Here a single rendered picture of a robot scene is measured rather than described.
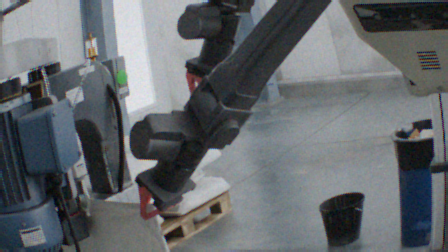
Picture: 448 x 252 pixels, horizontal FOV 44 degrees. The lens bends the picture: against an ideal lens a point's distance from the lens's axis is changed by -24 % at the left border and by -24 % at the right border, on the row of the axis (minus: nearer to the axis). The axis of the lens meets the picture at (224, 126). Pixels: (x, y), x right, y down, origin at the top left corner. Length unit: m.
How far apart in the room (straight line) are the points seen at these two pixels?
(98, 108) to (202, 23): 0.28
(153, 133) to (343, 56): 8.57
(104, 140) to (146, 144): 0.34
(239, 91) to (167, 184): 0.21
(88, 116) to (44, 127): 0.46
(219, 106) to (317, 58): 8.70
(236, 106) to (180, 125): 0.09
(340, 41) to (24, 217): 8.77
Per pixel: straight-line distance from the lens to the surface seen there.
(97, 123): 1.31
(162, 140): 1.01
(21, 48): 0.87
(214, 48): 1.27
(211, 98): 1.01
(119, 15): 7.79
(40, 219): 0.90
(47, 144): 0.85
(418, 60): 1.38
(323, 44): 9.60
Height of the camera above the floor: 1.36
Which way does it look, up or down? 9 degrees down
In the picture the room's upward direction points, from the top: 11 degrees counter-clockwise
